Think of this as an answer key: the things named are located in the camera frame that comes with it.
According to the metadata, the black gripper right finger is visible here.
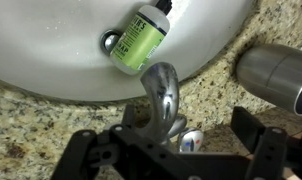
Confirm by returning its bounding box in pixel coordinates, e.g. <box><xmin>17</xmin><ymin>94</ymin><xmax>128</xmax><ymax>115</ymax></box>
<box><xmin>230</xmin><ymin>106</ymin><xmax>289</xmax><ymax>180</ymax></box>

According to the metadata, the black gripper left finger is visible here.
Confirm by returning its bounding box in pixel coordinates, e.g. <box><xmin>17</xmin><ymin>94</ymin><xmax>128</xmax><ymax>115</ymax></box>
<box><xmin>50</xmin><ymin>105</ymin><xmax>200</xmax><ymax>180</ymax></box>

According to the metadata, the chrome faucet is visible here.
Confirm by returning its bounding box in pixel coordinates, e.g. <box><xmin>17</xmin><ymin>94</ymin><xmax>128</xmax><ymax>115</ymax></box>
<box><xmin>134</xmin><ymin>61</ymin><xmax>206</xmax><ymax>155</ymax></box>

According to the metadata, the green soap bottle black pump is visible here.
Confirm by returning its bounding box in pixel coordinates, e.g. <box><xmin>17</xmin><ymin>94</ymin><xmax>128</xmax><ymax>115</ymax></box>
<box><xmin>109</xmin><ymin>0</ymin><xmax>174</xmax><ymax>76</ymax></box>

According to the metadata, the stainless steel tumbler cup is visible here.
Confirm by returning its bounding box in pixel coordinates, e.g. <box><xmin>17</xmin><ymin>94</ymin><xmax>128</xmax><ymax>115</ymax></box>
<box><xmin>235</xmin><ymin>43</ymin><xmax>302</xmax><ymax>117</ymax></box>

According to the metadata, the white oval sink basin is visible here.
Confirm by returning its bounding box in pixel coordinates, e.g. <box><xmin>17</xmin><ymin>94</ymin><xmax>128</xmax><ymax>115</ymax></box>
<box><xmin>0</xmin><ymin>0</ymin><xmax>256</xmax><ymax>103</ymax></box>

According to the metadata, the metal sink drain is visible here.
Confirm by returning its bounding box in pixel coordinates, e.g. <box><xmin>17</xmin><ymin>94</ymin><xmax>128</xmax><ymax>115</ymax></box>
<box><xmin>100</xmin><ymin>29</ymin><xmax>124</xmax><ymax>57</ymax></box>

